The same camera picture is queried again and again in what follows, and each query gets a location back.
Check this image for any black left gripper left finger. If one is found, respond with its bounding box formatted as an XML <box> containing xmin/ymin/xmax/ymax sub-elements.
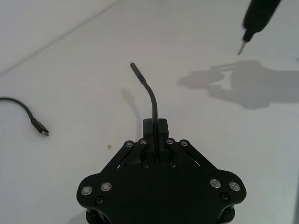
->
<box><xmin>102</xmin><ymin>119</ymin><xmax>156</xmax><ymax>175</ymax></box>

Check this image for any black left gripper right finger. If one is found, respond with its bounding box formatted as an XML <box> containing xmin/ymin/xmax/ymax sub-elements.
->
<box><xmin>156</xmin><ymin>119</ymin><xmax>219</xmax><ymax>171</ymax></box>

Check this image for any thin black cable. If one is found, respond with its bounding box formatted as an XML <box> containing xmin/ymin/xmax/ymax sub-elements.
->
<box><xmin>129</xmin><ymin>61</ymin><xmax>162</xmax><ymax>162</ymax></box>

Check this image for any black cable with flat plug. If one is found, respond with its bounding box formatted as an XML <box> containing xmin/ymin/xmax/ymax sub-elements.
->
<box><xmin>0</xmin><ymin>97</ymin><xmax>50</xmax><ymax>138</ymax></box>

